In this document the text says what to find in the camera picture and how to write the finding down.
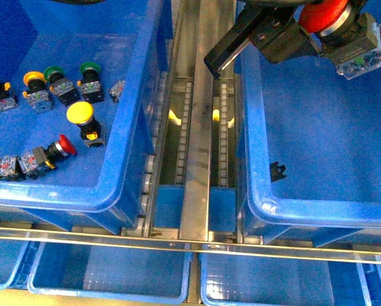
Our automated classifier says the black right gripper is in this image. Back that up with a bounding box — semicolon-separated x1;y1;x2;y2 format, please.
204;1;321;78

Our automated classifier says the red mushroom button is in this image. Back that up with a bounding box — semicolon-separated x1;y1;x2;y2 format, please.
298;0;381;80

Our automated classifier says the large yellow mushroom button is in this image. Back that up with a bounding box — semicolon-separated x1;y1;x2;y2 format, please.
66;101;106;148

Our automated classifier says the blue bin with buttons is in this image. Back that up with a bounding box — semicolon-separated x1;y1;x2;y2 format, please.
0;1;173;235

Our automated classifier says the blue middle bin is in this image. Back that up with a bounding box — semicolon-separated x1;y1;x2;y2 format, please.
236;0;381;248

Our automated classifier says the black plastic clip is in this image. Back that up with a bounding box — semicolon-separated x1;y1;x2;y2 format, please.
270;161;287;182

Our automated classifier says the green button right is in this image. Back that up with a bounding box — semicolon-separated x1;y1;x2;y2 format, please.
76;62;104;104

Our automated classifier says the green button middle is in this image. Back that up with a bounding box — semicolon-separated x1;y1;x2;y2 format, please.
43;66;80;106

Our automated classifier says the small yellow button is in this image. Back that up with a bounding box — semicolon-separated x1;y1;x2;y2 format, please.
22;71;55;113

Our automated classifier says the lower blue bin right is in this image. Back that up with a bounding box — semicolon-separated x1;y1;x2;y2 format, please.
200;254;381;305

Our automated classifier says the red button lying centre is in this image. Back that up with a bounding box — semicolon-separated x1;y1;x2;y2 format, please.
18;134;77;179

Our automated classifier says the lower blue bin far left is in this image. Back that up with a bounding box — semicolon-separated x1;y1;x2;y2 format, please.
0;239;29;290

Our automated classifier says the metal roller rack frame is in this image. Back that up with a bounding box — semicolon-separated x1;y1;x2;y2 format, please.
0;0;381;266

